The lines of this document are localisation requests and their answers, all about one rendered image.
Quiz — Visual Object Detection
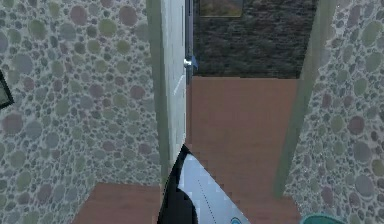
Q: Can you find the white room door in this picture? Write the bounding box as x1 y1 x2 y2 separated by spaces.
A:
160 0 195 160

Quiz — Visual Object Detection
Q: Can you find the teal round object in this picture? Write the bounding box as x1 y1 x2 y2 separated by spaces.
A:
299 213 348 224

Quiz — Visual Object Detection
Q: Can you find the silver door handle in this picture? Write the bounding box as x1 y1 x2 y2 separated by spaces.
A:
183 55 200 70

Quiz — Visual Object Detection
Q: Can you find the dark framed wall picture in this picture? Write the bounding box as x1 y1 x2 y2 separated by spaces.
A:
198 0 245 18

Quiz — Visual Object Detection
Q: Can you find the black framed wall picture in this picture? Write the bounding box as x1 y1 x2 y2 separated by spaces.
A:
0 69 15 110

